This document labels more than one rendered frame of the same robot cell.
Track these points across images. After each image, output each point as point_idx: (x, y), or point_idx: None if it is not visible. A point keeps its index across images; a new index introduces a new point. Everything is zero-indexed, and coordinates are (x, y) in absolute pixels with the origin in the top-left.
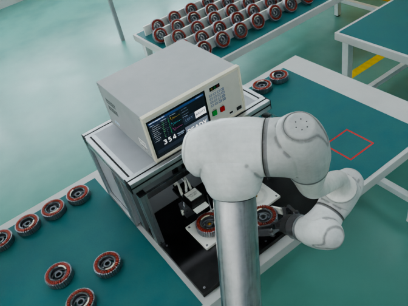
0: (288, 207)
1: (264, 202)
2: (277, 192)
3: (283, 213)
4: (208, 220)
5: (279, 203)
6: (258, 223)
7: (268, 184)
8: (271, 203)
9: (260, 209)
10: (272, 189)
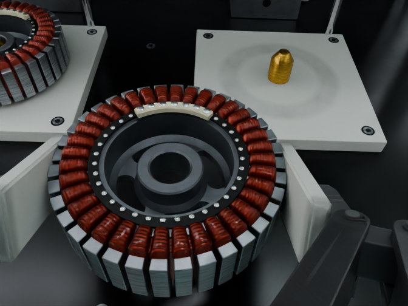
0: (405, 268)
1: (289, 121)
2: (381, 125)
3: (283, 289)
4: (5, 34)
5: (355, 173)
6: (78, 183)
7: (371, 77)
8: (317, 144)
9: (196, 116)
10: (372, 104)
